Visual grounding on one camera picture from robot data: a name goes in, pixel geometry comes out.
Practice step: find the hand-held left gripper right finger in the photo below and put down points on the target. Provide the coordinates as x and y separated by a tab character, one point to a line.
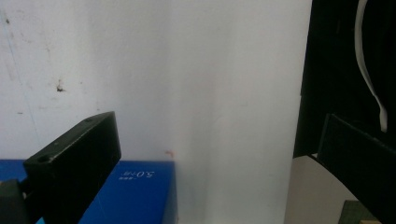
361	161

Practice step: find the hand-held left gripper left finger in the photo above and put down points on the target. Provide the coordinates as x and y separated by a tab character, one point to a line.
71	168

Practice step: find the dark green block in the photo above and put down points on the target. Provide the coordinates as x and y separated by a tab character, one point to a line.
356	213

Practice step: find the blue cardboard box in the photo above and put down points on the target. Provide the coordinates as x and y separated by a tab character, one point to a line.
137	193

